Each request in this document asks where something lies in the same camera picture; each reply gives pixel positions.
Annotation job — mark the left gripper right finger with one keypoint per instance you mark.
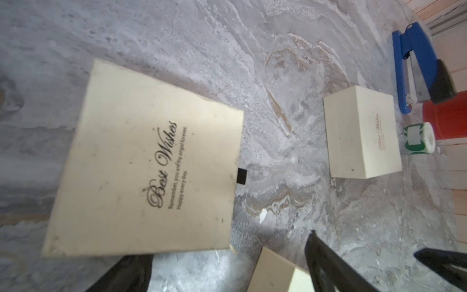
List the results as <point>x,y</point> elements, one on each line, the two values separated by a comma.
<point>329,272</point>

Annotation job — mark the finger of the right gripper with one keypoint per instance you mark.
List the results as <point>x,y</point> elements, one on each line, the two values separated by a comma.
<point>450,265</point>

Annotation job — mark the red pen cup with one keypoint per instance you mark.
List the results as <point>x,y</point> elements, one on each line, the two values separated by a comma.
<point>448,119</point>

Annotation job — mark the cream drawer jewelry box front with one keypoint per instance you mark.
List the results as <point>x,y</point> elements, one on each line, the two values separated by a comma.
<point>152,169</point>

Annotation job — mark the blue stapler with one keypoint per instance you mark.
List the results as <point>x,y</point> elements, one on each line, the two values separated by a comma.
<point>420,75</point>

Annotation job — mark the small tape roll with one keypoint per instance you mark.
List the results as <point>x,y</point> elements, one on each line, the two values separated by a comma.
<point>419,139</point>

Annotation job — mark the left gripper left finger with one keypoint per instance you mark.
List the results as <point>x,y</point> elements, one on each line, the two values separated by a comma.
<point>130,274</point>

